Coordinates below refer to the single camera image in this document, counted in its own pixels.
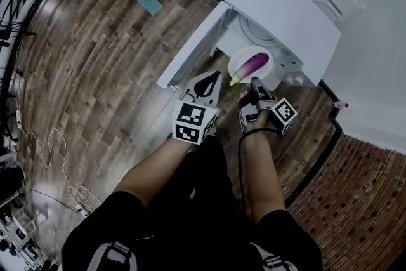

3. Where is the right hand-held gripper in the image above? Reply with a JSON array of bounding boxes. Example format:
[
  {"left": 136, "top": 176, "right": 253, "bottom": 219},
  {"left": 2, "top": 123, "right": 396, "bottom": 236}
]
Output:
[{"left": 238, "top": 77, "right": 298, "bottom": 138}]

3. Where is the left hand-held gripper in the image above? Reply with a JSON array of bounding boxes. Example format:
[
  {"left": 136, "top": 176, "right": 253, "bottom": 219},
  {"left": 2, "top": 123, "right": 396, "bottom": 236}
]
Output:
[{"left": 172, "top": 70, "right": 223, "bottom": 146}]

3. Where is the purple eggplant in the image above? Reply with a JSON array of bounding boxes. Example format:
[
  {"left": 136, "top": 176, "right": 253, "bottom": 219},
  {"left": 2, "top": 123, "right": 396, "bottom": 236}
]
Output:
[{"left": 228, "top": 52, "right": 270, "bottom": 87}]

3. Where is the white round plate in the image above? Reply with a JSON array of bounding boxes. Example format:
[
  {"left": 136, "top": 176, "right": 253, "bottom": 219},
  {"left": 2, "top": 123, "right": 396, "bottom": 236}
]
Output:
[{"left": 227, "top": 46, "right": 275, "bottom": 84}]

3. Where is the white microwave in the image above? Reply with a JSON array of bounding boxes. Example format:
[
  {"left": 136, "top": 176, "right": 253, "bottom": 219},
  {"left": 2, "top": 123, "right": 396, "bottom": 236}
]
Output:
[{"left": 156, "top": 0, "right": 343, "bottom": 90}]

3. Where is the person's right forearm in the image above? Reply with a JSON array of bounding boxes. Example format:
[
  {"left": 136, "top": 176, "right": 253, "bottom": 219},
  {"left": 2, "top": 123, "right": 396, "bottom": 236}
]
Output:
[{"left": 242, "top": 129, "right": 286, "bottom": 226}]

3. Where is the person's left forearm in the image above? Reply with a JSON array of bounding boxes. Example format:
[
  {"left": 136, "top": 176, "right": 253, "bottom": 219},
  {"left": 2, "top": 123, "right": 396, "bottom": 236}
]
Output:
[{"left": 113, "top": 136, "right": 191, "bottom": 210}]

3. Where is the person's right hand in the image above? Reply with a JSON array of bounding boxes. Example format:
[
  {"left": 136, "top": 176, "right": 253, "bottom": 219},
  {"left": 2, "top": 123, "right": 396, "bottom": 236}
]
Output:
[{"left": 239, "top": 89, "right": 278, "bottom": 132}]

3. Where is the clear bottle red cap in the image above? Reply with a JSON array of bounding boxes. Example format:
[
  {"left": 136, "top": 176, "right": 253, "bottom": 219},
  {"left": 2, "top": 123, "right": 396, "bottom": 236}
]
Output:
[{"left": 329, "top": 98, "right": 350, "bottom": 110}]

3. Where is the person's black clothing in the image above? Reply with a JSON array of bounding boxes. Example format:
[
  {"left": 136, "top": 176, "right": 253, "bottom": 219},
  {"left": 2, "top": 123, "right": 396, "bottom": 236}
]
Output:
[{"left": 60, "top": 136, "right": 324, "bottom": 271}]

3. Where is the white power strip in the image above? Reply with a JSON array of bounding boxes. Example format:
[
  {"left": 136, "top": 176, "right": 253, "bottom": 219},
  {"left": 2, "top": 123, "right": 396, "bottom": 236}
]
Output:
[{"left": 74, "top": 203, "right": 90, "bottom": 218}]

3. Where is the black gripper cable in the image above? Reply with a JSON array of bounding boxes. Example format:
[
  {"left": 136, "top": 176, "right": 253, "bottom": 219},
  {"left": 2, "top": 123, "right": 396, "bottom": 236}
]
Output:
[{"left": 237, "top": 127, "right": 282, "bottom": 218}]

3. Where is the white looped power cable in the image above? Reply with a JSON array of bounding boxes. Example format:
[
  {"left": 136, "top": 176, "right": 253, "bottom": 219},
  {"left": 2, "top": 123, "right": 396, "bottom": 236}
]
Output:
[{"left": 14, "top": 66, "right": 95, "bottom": 216}]

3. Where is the white black harness strap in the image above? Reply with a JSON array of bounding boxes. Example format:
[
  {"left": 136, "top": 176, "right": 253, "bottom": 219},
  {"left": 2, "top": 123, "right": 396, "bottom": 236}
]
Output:
[
  {"left": 86, "top": 241, "right": 138, "bottom": 271},
  {"left": 249, "top": 242, "right": 299, "bottom": 271}
]

